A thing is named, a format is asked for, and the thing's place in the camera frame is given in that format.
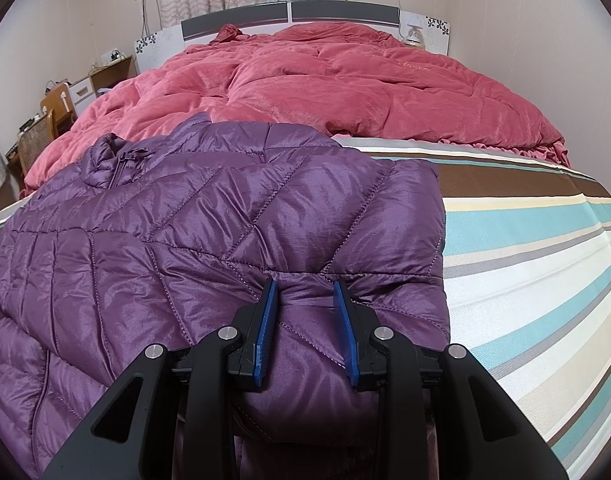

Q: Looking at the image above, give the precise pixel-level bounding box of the white and grey headboard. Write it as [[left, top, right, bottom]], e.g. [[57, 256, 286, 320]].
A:
[[134, 0, 453, 73]]

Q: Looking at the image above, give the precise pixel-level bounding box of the purple quilted down jacket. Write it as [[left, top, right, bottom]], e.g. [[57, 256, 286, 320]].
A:
[[0, 112, 451, 480]]

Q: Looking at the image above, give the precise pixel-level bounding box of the white drawer cabinet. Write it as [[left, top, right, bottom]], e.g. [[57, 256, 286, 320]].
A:
[[66, 77, 96, 116]]

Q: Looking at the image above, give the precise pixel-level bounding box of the striped bed sheet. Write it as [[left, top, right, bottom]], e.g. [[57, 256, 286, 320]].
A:
[[0, 132, 611, 466]]

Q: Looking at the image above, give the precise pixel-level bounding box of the wicker chair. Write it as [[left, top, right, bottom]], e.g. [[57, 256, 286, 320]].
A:
[[16, 110, 56, 176]]

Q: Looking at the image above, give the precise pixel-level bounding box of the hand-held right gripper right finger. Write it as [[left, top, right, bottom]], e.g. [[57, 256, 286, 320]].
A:
[[333, 280, 569, 480]]

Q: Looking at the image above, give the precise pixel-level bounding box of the white table lamp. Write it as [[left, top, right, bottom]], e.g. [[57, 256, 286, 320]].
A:
[[399, 22, 427, 50]]

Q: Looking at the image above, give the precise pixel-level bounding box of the red comforter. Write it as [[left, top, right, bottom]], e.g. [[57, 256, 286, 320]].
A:
[[20, 22, 571, 198]]

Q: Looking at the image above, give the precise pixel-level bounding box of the wooden nightstand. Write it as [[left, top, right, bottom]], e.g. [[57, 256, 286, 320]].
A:
[[90, 55, 134, 95]]

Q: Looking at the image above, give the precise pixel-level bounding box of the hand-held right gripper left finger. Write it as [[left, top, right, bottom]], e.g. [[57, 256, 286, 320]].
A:
[[43, 278, 281, 480]]

